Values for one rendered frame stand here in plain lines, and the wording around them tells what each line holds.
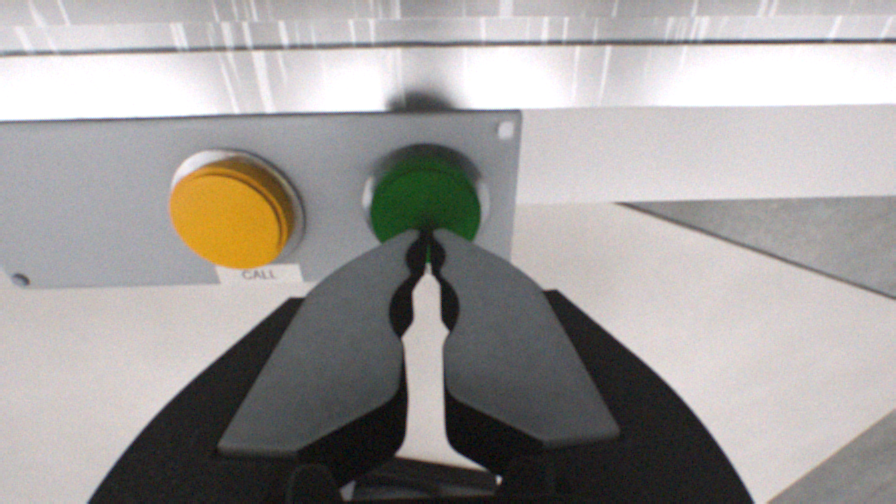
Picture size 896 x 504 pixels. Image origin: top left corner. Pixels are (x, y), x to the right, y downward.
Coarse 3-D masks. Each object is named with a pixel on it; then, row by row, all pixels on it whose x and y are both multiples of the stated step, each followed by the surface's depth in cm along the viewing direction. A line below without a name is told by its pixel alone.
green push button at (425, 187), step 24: (408, 168) 13; (432, 168) 13; (456, 168) 13; (384, 192) 13; (408, 192) 13; (432, 192) 13; (456, 192) 13; (384, 216) 14; (408, 216) 14; (432, 216) 14; (456, 216) 14; (480, 216) 14; (384, 240) 14
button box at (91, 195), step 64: (0, 128) 13; (64, 128) 13; (128, 128) 13; (192, 128) 13; (256, 128) 13; (320, 128) 13; (384, 128) 13; (448, 128) 13; (512, 128) 13; (0, 192) 14; (64, 192) 14; (128, 192) 14; (320, 192) 14; (512, 192) 15; (0, 256) 15; (64, 256) 15; (128, 256) 15; (192, 256) 16; (320, 256) 16
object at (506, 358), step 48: (432, 240) 12; (480, 288) 9; (528, 288) 9; (480, 336) 8; (528, 336) 8; (480, 384) 7; (528, 384) 7; (576, 384) 7; (480, 432) 7; (528, 432) 6; (576, 432) 6
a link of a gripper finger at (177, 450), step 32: (288, 320) 8; (224, 352) 8; (256, 352) 8; (192, 384) 7; (224, 384) 7; (160, 416) 6; (192, 416) 6; (224, 416) 6; (128, 448) 6; (160, 448) 6; (192, 448) 6; (128, 480) 5; (160, 480) 5; (192, 480) 5; (224, 480) 5; (256, 480) 5; (288, 480) 6
